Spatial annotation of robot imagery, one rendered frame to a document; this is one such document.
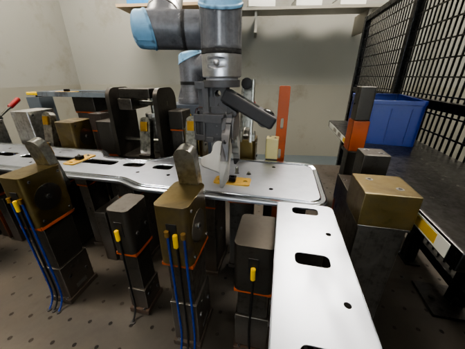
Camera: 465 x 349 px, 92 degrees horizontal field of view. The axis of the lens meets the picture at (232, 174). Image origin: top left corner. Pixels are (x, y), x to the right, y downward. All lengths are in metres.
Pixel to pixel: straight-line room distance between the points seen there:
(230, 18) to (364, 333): 0.46
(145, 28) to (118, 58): 3.68
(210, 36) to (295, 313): 0.42
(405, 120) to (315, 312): 0.66
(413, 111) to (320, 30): 3.09
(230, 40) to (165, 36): 0.16
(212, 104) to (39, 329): 0.63
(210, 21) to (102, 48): 3.95
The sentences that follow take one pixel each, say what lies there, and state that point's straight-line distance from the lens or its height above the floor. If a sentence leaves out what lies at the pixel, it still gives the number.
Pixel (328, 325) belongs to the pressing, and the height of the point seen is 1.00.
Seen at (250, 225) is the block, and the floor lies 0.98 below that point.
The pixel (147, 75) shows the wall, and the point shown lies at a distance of 4.04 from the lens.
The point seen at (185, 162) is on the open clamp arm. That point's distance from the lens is 0.39.
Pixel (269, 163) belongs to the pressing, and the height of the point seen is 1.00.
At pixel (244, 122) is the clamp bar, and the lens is 0.67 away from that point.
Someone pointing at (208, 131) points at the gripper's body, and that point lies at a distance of 0.46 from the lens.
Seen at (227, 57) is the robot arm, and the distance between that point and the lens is 0.44.
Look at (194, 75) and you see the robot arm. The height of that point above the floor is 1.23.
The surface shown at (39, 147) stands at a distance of 0.62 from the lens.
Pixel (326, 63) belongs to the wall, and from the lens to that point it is 3.82.
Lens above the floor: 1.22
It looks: 24 degrees down
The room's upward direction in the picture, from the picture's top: straight up
